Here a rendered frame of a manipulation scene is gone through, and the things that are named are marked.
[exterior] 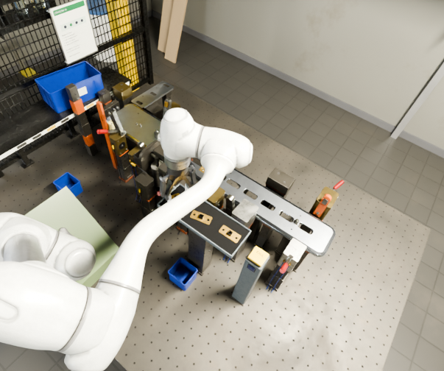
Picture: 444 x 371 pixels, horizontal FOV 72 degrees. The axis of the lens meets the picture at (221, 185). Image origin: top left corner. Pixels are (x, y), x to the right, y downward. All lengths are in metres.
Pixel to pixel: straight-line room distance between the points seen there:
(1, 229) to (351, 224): 1.71
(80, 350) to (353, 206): 1.72
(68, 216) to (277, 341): 1.10
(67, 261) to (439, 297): 2.61
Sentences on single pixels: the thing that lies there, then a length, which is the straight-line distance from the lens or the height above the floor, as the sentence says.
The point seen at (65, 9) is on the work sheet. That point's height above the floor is 1.42.
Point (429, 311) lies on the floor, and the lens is 2.89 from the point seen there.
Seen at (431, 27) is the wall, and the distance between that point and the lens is 3.57.
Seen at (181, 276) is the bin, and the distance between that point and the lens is 1.61.
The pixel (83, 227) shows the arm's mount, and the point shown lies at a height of 0.93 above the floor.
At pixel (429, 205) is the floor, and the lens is 3.50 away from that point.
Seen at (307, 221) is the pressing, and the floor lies 1.00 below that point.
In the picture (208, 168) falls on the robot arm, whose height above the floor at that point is 1.53.
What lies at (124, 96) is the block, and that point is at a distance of 2.00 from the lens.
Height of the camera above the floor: 2.21
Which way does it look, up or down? 52 degrees down
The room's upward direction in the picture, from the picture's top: 9 degrees clockwise
